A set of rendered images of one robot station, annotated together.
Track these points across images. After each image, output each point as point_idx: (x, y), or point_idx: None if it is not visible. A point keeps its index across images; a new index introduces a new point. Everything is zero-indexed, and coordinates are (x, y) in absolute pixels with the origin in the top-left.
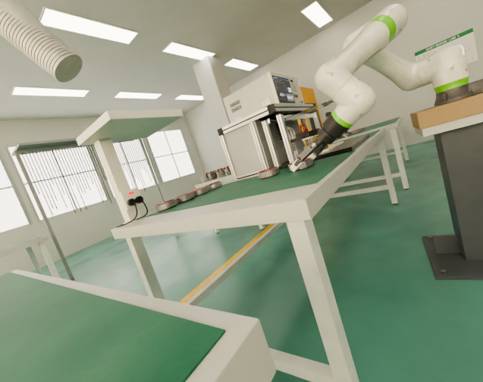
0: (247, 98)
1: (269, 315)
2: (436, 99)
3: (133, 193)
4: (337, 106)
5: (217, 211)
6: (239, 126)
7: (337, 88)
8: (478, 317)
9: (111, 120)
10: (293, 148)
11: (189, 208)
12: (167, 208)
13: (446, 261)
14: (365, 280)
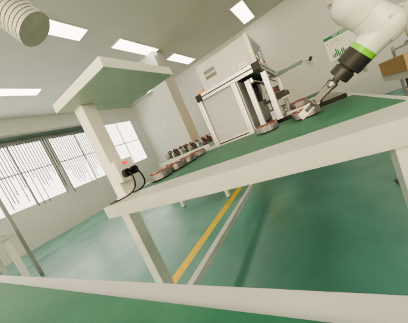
0: (222, 63)
1: (280, 278)
2: None
3: (127, 163)
4: (360, 36)
5: (275, 154)
6: (220, 90)
7: (366, 11)
8: None
9: (104, 68)
10: (273, 107)
11: (204, 168)
12: (163, 177)
13: None
14: (364, 227)
